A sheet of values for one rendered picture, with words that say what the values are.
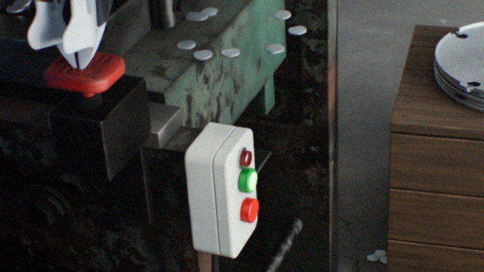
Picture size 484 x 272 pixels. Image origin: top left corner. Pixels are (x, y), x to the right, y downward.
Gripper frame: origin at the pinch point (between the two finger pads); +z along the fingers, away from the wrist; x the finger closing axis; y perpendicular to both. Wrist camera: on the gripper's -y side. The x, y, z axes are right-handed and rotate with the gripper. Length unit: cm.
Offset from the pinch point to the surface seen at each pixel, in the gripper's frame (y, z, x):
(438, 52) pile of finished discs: -82, 37, 18
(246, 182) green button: -7.8, 17.5, 13.0
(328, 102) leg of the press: -55, 34, 7
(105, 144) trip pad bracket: 2.8, 8.2, 2.9
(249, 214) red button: -7.8, 21.6, 13.1
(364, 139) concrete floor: -111, 76, -3
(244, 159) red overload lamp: -8.2, 14.9, 12.7
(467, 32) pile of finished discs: -91, 37, 21
